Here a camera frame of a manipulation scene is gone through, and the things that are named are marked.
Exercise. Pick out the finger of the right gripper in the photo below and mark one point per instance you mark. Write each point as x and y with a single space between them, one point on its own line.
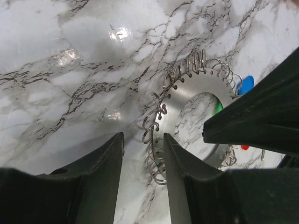
267 117

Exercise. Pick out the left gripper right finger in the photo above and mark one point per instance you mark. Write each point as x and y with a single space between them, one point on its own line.
201 194

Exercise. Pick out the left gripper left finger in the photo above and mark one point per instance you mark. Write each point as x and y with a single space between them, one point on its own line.
83 192

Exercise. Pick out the red key tag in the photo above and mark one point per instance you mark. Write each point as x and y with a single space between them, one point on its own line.
244 147

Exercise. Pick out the blue key tag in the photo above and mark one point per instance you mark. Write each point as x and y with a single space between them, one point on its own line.
246 85

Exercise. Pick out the green key tag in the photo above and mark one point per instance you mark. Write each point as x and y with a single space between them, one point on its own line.
219 107

